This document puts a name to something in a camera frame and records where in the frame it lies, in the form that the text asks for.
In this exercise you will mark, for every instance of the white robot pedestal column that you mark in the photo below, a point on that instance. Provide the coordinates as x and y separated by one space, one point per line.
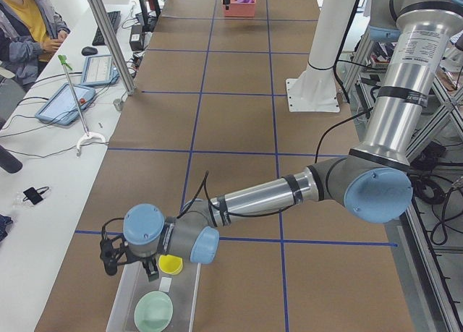
331 27

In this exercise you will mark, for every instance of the far blue teach pendant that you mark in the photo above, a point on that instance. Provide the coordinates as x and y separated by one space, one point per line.
99 70

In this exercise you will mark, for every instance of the yellow plastic cup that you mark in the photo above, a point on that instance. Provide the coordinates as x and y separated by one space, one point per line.
170 264

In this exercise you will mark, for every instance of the mint green bowl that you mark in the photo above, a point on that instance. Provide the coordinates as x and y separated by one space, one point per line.
153 312

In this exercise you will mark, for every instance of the near blue teach pendant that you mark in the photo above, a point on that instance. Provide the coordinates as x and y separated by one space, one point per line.
61 108

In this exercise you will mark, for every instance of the seated person yellow shirt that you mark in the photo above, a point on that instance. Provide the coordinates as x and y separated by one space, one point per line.
31 33

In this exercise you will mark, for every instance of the clear plastic storage box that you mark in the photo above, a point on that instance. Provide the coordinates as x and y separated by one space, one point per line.
134 284

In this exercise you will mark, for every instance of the small black device with cable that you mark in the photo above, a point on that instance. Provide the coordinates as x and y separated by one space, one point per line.
35 196

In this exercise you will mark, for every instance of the black power adapter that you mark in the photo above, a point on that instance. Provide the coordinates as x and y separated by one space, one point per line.
137 38

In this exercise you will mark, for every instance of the black computer mouse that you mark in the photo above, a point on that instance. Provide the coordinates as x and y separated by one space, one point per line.
89 51

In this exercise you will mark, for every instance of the reacher grabber stick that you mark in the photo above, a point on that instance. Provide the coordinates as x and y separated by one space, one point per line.
88 135

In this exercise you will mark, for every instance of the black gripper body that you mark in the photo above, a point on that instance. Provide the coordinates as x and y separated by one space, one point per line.
145 260

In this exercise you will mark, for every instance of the pink plastic bin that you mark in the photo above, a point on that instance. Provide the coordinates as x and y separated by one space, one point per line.
240 10

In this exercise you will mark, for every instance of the blue teach pendant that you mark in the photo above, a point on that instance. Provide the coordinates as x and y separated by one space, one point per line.
61 108
99 70

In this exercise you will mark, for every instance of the white pedestal base plate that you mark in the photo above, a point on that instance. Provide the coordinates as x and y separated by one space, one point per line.
312 91

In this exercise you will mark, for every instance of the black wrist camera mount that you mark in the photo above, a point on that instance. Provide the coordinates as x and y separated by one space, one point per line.
113 251

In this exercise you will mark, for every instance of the aluminium frame post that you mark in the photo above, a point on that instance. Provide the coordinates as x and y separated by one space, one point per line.
99 12

